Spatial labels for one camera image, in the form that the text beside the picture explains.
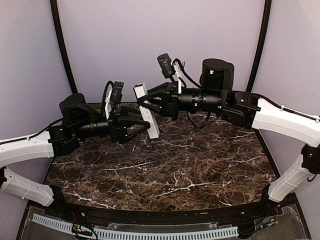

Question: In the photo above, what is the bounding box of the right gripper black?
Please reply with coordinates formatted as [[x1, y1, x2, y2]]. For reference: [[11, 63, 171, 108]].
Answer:
[[137, 80, 225, 120]]

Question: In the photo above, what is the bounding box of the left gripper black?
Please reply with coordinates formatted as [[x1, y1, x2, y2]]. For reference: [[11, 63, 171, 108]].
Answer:
[[73, 104, 151, 144]]

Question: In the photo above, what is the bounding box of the white remote control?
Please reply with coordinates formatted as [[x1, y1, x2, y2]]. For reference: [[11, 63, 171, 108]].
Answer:
[[133, 83, 160, 139]]

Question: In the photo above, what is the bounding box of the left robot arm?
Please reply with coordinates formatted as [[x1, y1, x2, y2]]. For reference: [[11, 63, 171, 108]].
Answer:
[[0, 93, 150, 218]]

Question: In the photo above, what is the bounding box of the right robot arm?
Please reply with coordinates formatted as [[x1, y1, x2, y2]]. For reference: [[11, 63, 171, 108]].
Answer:
[[137, 54, 320, 217]]

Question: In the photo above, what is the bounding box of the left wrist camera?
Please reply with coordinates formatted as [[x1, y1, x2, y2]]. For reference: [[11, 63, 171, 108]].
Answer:
[[110, 81, 124, 104]]

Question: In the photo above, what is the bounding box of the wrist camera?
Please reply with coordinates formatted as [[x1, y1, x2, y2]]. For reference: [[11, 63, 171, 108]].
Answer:
[[110, 81, 124, 104], [157, 53, 175, 79]]

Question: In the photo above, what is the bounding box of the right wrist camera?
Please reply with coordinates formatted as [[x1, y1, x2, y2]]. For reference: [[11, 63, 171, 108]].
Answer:
[[157, 53, 175, 79]]

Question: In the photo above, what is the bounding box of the grey slotted cable duct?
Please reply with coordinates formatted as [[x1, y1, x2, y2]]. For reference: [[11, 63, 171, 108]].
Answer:
[[32, 213, 239, 240]]

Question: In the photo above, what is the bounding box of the left black frame post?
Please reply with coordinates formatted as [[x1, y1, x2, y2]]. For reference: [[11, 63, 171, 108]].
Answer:
[[49, 0, 78, 94]]

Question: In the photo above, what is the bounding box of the black frame post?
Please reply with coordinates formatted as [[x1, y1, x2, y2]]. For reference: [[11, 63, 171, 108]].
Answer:
[[49, 0, 78, 94], [246, 0, 272, 92]]

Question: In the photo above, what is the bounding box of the right black frame post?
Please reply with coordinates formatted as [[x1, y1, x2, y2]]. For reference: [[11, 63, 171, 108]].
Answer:
[[246, 0, 272, 92]]

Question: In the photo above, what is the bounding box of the black front rail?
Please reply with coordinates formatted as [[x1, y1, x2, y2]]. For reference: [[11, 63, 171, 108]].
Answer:
[[45, 191, 298, 234]]

